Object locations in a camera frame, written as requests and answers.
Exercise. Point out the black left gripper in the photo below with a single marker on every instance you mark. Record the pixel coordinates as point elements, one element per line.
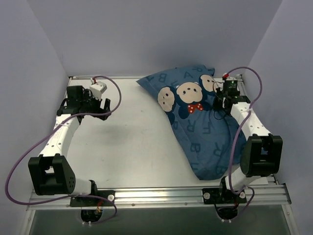
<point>86,106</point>

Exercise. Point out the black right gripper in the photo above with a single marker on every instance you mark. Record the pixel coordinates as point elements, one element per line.
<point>220,102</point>

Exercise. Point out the blue cartoon pillowcase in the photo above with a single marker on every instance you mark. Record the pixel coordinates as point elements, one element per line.
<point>186,96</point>

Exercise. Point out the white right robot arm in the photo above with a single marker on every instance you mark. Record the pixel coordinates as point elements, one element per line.
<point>261,155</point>

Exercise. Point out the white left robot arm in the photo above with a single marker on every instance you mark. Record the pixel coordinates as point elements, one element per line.
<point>50,171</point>

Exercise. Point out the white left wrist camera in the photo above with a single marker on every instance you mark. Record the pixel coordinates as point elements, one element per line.
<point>97,89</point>

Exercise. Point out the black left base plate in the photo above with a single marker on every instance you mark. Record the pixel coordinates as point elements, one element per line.
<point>93,197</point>

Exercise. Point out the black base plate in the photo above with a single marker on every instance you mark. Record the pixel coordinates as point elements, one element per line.
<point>93,197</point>
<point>223,195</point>

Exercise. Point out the aluminium right side rail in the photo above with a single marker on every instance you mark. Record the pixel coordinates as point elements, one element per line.
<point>244,85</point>

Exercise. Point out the aluminium rail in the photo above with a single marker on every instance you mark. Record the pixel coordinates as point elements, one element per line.
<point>244,85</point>
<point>172,197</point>

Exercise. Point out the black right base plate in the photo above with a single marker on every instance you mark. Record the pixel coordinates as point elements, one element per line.
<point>223,195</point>

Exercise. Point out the aluminium front rail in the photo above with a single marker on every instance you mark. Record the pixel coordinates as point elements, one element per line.
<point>172,197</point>

